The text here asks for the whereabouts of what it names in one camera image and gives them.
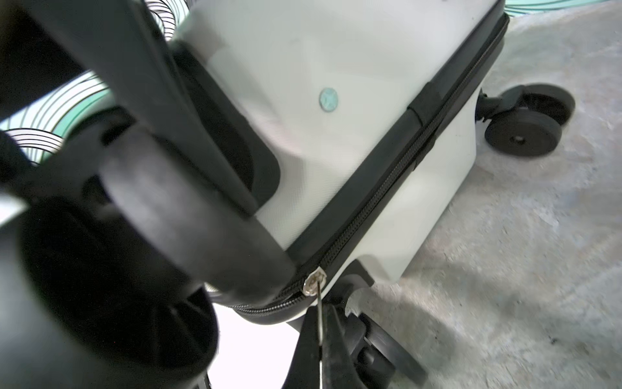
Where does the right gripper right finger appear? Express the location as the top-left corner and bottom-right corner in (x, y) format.
(322, 305), (365, 389)

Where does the white hard-shell suitcase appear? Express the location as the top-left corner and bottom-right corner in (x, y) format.
(1, 1), (575, 388)

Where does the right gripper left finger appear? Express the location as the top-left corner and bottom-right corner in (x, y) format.
(282, 306), (321, 389)

